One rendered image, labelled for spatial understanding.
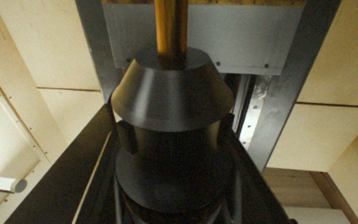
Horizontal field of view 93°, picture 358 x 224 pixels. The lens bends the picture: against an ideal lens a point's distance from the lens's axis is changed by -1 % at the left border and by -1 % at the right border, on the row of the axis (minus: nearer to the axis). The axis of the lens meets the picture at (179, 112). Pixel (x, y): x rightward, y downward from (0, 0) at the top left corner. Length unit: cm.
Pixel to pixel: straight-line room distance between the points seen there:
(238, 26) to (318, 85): 75
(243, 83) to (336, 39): 58
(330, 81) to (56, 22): 141
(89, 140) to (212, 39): 43
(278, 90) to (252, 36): 22
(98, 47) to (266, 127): 64
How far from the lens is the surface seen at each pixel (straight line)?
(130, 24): 51
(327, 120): 132
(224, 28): 49
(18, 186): 110
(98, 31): 61
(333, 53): 110
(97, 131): 56
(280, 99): 66
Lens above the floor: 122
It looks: 36 degrees up
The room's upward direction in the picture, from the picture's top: 180 degrees counter-clockwise
